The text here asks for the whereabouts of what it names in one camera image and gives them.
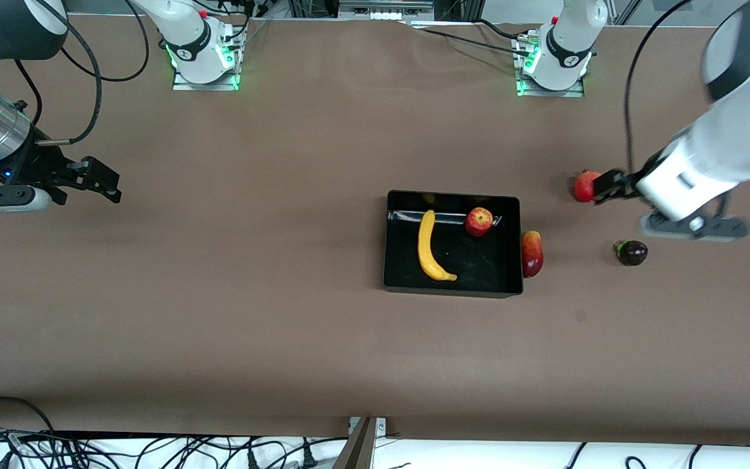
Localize yellow banana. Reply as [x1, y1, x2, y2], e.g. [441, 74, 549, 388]
[417, 209, 458, 282]

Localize red yellow apple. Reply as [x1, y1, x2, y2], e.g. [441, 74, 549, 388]
[465, 207, 494, 237]

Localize long black right arm cable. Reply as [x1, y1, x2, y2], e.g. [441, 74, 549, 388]
[35, 0, 150, 145]

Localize tangled black cables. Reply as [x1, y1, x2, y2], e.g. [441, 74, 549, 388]
[0, 427, 350, 469]

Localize red yellow mango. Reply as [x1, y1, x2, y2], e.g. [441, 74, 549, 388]
[521, 230, 545, 279]

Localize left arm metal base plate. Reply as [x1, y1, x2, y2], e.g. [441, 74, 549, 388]
[515, 36, 585, 98]

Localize short black right arm cable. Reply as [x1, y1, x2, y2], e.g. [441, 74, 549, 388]
[16, 60, 44, 126]

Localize black looped cable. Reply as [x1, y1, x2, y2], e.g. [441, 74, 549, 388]
[0, 396, 57, 434]

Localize brown table mat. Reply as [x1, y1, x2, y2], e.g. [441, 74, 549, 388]
[0, 13, 750, 438]

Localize silver clamp bracket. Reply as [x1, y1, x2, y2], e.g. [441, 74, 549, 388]
[348, 417, 387, 436]

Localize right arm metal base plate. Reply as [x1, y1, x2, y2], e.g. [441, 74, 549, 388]
[172, 26, 240, 91]

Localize grey power strip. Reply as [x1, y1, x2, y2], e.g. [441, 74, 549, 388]
[339, 0, 434, 20]

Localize dark grey stand post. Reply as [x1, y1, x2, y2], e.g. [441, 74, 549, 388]
[335, 417, 376, 469]

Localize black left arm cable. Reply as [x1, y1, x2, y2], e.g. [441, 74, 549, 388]
[622, 0, 695, 173]

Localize dark purple mangosteen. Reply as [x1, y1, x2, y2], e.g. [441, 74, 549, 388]
[615, 239, 649, 266]

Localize red pomegranate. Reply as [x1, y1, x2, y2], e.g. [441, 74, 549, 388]
[573, 169, 604, 203]

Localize black cable at arm base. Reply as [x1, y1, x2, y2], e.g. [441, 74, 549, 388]
[408, 18, 532, 53]

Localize black plastic box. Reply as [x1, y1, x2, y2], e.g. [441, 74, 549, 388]
[383, 190, 524, 300]

